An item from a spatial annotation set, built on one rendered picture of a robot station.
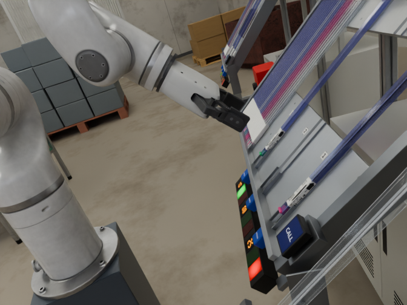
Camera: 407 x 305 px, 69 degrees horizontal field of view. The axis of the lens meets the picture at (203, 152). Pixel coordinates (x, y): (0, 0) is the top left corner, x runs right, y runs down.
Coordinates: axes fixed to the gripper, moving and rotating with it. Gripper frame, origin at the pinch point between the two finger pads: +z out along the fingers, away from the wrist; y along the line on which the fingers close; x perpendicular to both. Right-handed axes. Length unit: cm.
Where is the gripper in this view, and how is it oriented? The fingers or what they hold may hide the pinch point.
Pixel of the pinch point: (238, 114)
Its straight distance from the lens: 56.8
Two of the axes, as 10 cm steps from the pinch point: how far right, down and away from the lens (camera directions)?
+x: 5.0, -7.7, -4.0
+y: -0.2, 4.5, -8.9
